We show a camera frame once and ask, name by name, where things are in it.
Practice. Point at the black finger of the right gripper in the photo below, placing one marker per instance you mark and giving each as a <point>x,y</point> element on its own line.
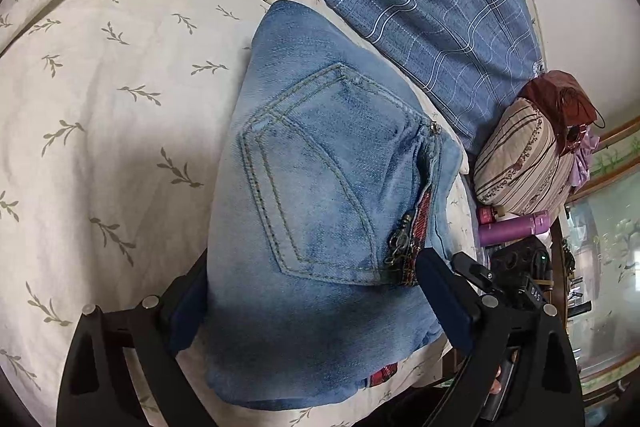
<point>476,274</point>

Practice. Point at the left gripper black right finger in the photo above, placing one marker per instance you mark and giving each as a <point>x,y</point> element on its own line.
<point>451,297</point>

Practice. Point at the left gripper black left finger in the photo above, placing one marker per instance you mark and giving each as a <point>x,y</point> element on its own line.
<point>183,307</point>

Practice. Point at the light blue denim jeans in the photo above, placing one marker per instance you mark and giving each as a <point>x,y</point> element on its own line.
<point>331,179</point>

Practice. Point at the purple thermos bottle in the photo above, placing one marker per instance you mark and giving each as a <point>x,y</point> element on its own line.
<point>510,230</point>

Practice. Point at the beige striped folded blanket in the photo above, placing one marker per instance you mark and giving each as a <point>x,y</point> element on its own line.
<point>520,168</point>

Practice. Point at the glass cabinet door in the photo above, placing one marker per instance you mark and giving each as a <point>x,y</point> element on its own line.
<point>603,237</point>

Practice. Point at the dark red bag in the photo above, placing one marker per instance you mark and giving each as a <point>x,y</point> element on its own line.
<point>562,101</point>

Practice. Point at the cream leaf-print quilt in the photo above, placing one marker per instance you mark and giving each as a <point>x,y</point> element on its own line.
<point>113,115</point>

